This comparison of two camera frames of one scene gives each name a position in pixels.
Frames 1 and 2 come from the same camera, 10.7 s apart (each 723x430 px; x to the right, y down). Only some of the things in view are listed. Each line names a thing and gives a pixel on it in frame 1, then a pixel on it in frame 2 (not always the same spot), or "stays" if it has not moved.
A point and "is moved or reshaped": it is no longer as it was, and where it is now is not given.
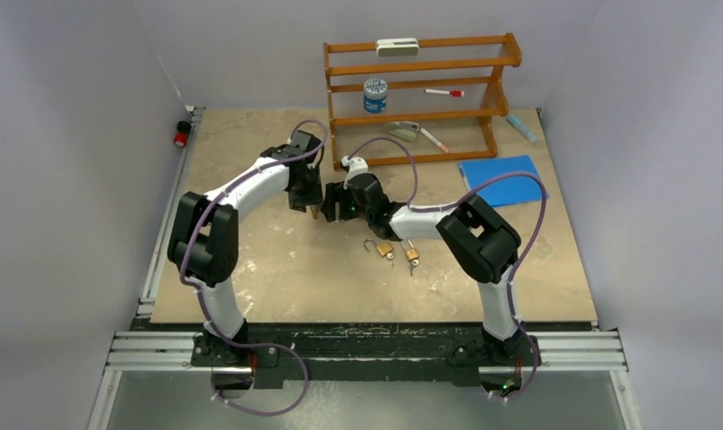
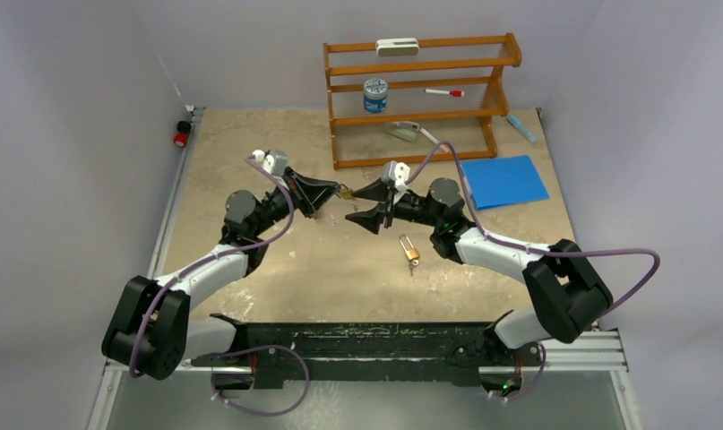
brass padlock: x=383 y=248 is moved or reshaped
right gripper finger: x=335 y=192 to x=371 y=219
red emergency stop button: x=184 y=129 stays
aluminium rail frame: x=149 y=348 stays
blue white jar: x=374 y=95 stays
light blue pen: x=522 y=128 stays
